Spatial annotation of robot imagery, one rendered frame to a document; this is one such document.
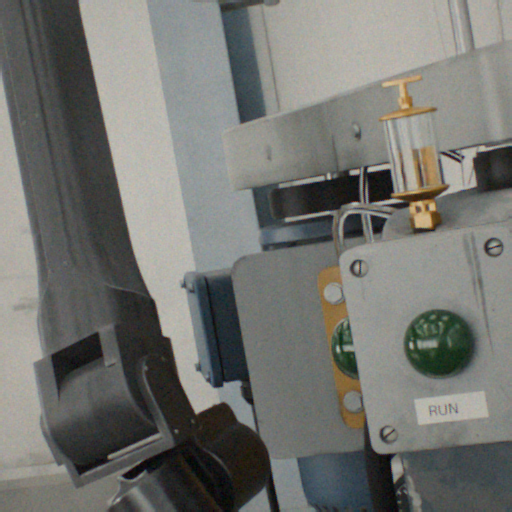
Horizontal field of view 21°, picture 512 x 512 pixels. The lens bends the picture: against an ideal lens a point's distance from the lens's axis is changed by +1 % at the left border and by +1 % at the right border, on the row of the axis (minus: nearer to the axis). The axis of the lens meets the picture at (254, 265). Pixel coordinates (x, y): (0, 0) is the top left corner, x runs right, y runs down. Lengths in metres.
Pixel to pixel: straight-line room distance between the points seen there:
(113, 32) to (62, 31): 5.34
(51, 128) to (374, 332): 0.37
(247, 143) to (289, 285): 0.12
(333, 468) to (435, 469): 0.46
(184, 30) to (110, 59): 0.69
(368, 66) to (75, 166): 5.07
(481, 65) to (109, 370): 0.28
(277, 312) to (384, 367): 0.47
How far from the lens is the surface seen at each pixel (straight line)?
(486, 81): 0.75
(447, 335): 0.57
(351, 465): 1.10
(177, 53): 5.69
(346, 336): 0.60
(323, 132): 0.94
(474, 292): 0.58
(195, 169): 5.66
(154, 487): 0.83
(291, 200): 1.10
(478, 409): 0.59
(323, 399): 1.06
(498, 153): 0.75
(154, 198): 6.22
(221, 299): 1.08
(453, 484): 0.65
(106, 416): 0.82
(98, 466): 0.85
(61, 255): 0.86
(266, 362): 1.07
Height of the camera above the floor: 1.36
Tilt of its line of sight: 3 degrees down
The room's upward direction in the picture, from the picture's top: 10 degrees counter-clockwise
